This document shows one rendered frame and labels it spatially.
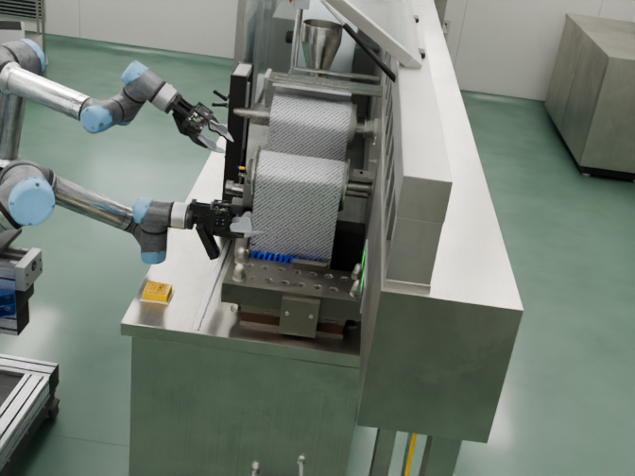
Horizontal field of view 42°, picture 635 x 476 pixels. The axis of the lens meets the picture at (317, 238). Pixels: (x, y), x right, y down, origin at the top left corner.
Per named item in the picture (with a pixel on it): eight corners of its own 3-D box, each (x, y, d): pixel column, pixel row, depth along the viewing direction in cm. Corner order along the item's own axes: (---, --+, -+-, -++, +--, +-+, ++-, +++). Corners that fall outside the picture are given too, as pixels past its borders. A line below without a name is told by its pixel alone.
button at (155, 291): (148, 287, 237) (148, 280, 235) (172, 291, 236) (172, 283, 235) (142, 299, 230) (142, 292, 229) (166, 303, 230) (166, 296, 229)
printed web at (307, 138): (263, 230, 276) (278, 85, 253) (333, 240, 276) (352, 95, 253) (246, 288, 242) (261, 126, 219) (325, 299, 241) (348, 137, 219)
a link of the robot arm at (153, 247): (158, 246, 247) (160, 213, 242) (171, 264, 239) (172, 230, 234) (132, 250, 244) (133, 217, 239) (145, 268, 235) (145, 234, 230)
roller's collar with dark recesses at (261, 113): (253, 120, 255) (255, 100, 252) (272, 123, 254) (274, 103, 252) (250, 127, 249) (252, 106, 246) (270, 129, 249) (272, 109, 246)
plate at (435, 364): (369, 43, 433) (378, -15, 419) (421, 50, 432) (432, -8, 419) (346, 424, 156) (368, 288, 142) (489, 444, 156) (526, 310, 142)
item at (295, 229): (248, 253, 237) (254, 195, 229) (330, 264, 237) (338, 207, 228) (248, 254, 236) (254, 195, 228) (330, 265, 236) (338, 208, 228)
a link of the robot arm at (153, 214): (138, 218, 238) (139, 191, 235) (176, 223, 238) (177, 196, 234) (131, 229, 231) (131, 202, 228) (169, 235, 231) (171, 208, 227)
